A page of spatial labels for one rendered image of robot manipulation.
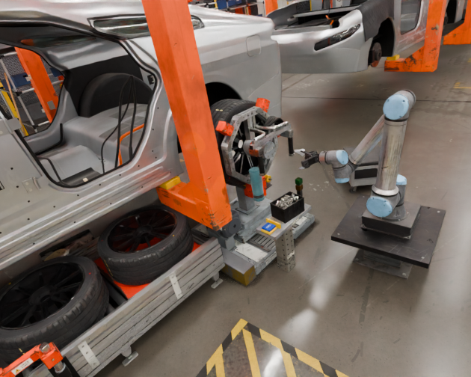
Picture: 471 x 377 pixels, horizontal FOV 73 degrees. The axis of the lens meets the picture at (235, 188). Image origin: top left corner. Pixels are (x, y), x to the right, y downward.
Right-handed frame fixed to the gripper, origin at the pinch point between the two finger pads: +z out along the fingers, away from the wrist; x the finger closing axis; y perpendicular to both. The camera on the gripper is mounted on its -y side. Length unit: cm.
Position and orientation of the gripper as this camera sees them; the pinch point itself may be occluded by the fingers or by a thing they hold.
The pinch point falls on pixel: (295, 159)
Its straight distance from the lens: 233.2
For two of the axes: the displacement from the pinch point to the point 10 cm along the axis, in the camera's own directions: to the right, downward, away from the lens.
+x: -3.0, -8.9, -3.3
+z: -6.8, -0.4, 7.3
